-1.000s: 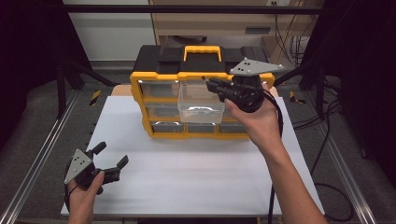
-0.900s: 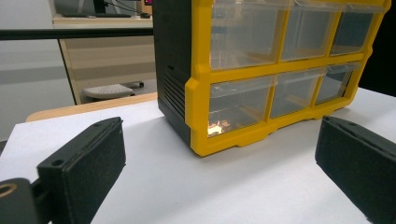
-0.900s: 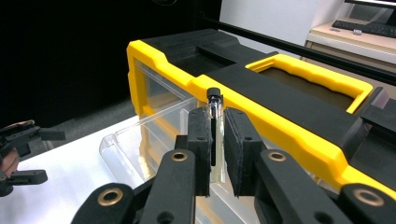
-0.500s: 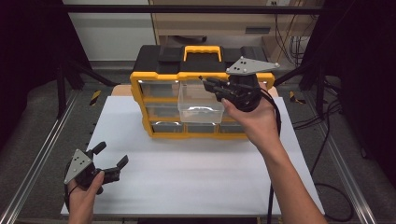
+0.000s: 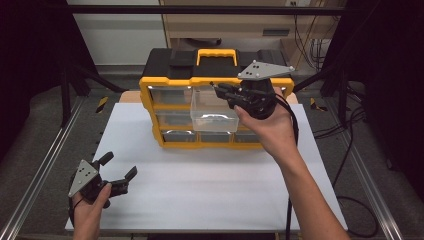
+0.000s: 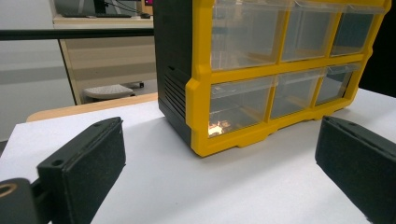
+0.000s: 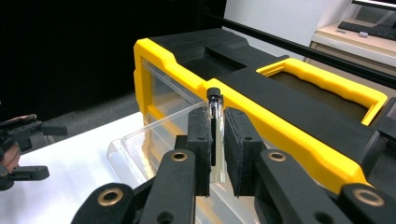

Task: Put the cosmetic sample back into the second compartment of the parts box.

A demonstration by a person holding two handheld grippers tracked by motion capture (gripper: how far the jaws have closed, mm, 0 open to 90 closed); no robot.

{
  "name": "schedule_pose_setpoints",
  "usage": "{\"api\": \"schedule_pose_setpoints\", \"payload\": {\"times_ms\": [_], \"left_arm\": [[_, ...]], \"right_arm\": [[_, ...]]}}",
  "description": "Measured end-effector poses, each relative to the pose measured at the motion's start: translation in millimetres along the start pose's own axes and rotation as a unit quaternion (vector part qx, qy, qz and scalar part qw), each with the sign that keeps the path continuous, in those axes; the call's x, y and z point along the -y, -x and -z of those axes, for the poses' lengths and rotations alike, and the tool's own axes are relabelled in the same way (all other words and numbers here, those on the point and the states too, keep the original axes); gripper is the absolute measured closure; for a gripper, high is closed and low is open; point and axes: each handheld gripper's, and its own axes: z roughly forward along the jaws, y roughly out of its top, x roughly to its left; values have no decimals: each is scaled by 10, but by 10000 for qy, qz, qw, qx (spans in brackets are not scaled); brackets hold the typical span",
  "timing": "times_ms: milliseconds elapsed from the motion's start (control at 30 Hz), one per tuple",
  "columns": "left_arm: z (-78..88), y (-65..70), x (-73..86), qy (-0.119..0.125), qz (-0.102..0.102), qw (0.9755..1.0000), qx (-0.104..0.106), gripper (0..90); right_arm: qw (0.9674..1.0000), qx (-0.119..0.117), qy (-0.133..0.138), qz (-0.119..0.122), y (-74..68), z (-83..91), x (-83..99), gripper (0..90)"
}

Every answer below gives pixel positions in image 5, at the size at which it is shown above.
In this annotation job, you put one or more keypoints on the group of clear drawers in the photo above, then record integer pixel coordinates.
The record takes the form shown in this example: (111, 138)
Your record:
(173, 118)

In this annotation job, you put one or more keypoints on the person's left hand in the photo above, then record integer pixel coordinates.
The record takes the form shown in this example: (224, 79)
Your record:
(88, 213)

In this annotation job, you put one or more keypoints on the clear plastic organizer drawer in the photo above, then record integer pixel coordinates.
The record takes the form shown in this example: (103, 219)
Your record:
(213, 115)

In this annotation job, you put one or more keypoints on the yellow and black storage organizer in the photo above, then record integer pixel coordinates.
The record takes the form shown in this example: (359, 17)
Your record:
(176, 71)

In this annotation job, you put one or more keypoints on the black metal stand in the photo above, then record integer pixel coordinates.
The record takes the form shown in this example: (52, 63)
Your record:
(66, 96)
(341, 90)

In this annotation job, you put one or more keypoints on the person's right hand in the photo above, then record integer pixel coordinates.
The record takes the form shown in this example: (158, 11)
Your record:
(276, 133)

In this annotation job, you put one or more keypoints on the yellow black hazard tape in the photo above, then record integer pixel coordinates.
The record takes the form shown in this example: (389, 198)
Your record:
(315, 105)
(102, 104)

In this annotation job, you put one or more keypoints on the aluminium rail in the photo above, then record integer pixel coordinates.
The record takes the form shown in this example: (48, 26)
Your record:
(370, 186)
(40, 170)

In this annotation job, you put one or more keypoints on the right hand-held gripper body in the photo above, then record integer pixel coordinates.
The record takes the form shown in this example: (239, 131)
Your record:
(260, 100)

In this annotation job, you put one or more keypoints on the black horizontal frame bar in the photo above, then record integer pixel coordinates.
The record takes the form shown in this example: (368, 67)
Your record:
(206, 10)

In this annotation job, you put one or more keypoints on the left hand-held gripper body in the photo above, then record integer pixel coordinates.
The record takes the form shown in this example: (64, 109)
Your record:
(85, 176)

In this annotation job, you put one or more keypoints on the black curtain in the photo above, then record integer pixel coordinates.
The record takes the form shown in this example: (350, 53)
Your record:
(30, 66)
(390, 83)

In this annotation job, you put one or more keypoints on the white cabinet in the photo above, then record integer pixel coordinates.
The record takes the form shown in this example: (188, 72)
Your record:
(120, 36)

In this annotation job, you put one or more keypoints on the light wooden cabinet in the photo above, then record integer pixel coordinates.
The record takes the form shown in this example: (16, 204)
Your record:
(233, 23)

